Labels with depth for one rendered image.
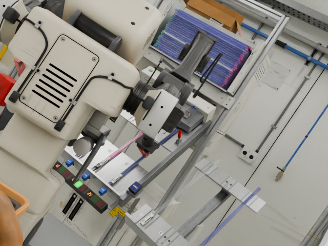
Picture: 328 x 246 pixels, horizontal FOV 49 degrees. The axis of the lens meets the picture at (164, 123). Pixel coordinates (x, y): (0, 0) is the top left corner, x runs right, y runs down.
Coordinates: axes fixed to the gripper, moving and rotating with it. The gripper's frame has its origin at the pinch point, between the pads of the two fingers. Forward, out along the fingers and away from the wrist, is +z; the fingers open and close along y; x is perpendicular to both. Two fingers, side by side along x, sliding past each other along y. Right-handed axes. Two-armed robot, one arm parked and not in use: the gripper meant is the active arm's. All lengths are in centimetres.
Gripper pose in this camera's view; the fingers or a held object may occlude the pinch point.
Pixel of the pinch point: (145, 155)
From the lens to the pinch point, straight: 176.9
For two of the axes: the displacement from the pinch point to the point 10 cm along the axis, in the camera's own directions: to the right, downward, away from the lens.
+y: -7.7, -5.2, 3.7
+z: -1.5, 7.0, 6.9
